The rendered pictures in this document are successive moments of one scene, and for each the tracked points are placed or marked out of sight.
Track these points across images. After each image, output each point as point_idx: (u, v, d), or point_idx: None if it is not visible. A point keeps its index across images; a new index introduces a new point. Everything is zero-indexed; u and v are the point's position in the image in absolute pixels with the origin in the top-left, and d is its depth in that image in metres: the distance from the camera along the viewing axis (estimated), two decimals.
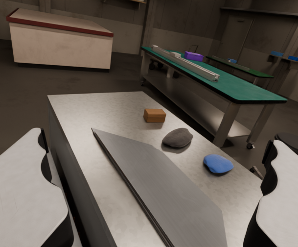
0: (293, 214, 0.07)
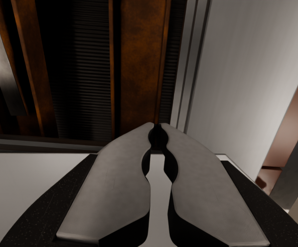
0: (198, 189, 0.07)
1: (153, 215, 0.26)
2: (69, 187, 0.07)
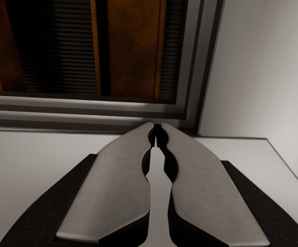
0: (198, 189, 0.07)
1: (152, 228, 0.18)
2: (69, 187, 0.07)
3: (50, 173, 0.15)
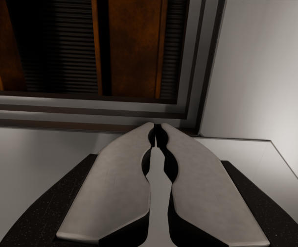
0: (198, 189, 0.07)
1: (153, 227, 0.19)
2: (69, 187, 0.07)
3: (54, 170, 0.15)
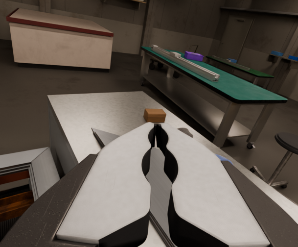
0: (198, 189, 0.07)
1: None
2: (69, 187, 0.07)
3: None
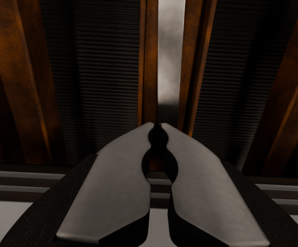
0: (198, 189, 0.07)
1: None
2: (69, 187, 0.07)
3: None
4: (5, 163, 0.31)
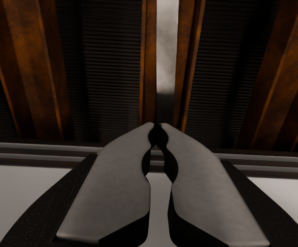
0: (198, 189, 0.07)
1: None
2: (69, 187, 0.07)
3: (289, 202, 0.24)
4: None
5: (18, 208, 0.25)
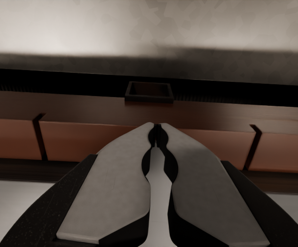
0: (198, 189, 0.07)
1: None
2: (69, 187, 0.07)
3: None
4: None
5: None
